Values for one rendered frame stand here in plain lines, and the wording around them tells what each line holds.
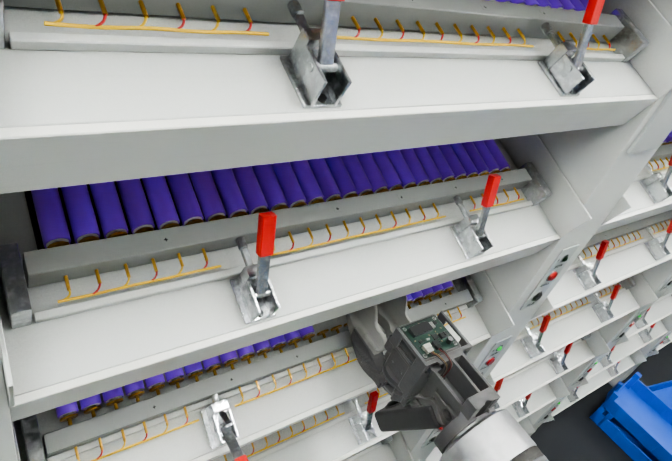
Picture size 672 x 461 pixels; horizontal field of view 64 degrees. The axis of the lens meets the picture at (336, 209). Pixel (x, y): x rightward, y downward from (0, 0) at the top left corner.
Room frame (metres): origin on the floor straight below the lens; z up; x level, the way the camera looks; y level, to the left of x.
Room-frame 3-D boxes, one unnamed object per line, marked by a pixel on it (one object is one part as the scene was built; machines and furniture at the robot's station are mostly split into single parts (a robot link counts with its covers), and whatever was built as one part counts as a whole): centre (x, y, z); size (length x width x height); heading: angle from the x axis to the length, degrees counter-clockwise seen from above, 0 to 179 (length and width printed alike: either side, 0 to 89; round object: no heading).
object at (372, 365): (0.42, -0.11, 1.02); 0.09 x 0.05 x 0.02; 48
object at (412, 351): (0.39, -0.16, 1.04); 0.12 x 0.08 x 0.09; 44
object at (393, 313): (0.48, -0.11, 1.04); 0.09 x 0.03 x 0.06; 40
